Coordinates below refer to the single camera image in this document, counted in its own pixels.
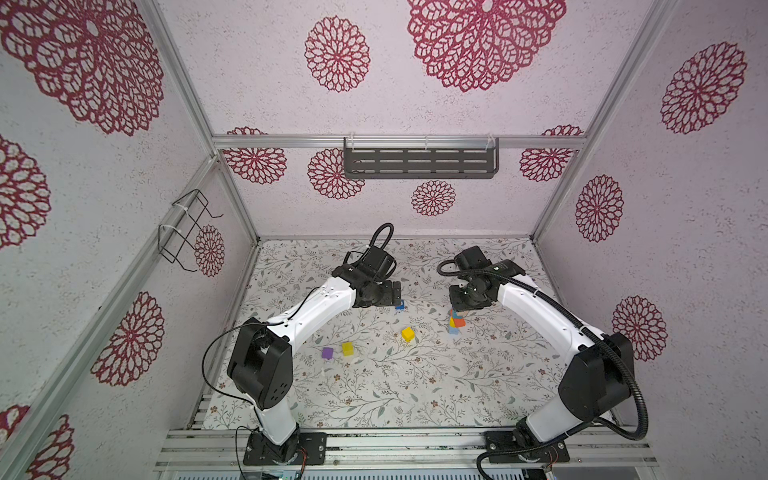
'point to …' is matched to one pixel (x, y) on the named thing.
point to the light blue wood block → (454, 331)
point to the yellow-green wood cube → (347, 349)
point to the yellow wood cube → (408, 334)
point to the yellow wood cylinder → (452, 322)
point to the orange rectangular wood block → (460, 322)
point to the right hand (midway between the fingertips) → (458, 298)
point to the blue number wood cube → (402, 305)
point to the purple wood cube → (327, 353)
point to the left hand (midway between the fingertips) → (383, 301)
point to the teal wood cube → (455, 316)
